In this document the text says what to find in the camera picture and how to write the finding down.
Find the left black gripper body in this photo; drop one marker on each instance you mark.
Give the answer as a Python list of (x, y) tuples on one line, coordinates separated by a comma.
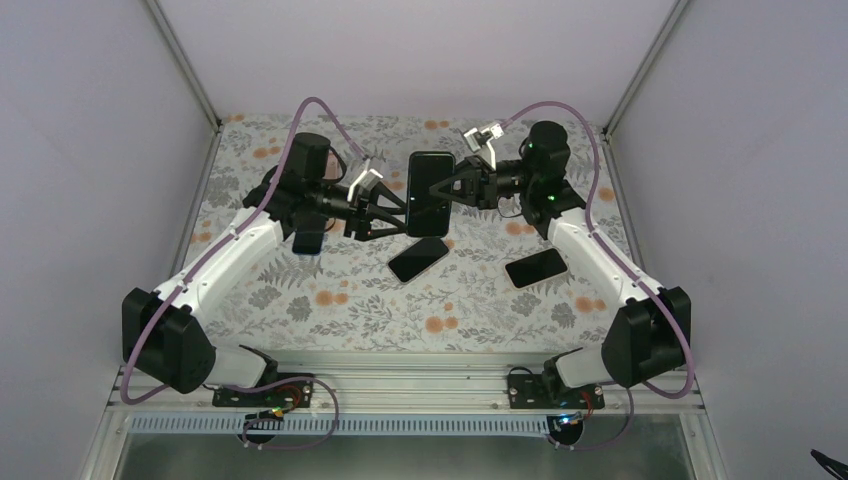
[(353, 218)]

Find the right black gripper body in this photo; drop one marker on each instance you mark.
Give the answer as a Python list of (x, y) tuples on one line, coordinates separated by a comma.
[(488, 190)]

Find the blue phone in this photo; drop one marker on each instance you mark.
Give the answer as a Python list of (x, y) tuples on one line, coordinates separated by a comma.
[(308, 243)]

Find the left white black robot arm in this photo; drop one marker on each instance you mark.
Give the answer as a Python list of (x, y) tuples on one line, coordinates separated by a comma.
[(163, 332)]

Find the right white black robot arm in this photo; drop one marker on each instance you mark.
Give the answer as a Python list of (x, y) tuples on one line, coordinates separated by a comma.
[(651, 326)]

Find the phone in clear case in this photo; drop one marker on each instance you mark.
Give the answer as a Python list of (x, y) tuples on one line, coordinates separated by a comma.
[(416, 259)]

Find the phone in beige case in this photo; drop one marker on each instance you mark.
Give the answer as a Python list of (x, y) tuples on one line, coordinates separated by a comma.
[(536, 268)]

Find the floral patterned table mat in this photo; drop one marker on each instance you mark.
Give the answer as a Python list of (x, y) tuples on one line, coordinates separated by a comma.
[(347, 298)]

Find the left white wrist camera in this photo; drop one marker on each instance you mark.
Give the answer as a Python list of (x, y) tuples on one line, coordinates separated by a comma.
[(363, 182)]

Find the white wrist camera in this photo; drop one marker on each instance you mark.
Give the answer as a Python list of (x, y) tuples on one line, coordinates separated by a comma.
[(363, 182), (479, 140)]

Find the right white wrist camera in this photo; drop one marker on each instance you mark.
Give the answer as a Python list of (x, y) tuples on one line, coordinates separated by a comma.
[(479, 140)]

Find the aluminium rail frame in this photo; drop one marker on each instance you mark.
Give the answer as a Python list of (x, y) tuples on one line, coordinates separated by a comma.
[(406, 416)]

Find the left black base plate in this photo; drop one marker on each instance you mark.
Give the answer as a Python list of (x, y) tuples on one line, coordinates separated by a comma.
[(296, 392)]

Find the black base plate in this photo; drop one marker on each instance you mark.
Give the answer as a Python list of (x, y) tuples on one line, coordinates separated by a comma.
[(527, 391), (296, 392)]

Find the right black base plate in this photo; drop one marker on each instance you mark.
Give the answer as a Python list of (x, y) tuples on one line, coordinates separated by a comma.
[(527, 391)]

